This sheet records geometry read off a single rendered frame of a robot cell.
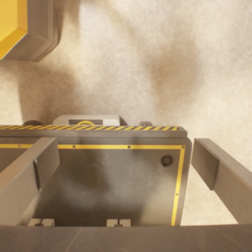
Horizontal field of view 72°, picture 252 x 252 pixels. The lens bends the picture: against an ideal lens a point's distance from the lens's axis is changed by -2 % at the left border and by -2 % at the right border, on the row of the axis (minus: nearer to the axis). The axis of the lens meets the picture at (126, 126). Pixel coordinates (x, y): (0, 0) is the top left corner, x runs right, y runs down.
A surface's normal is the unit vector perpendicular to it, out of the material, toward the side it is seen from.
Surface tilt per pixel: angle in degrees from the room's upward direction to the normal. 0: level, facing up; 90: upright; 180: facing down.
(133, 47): 0
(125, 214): 0
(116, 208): 0
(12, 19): 22
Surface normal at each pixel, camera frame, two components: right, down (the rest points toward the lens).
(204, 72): 0.03, 0.30
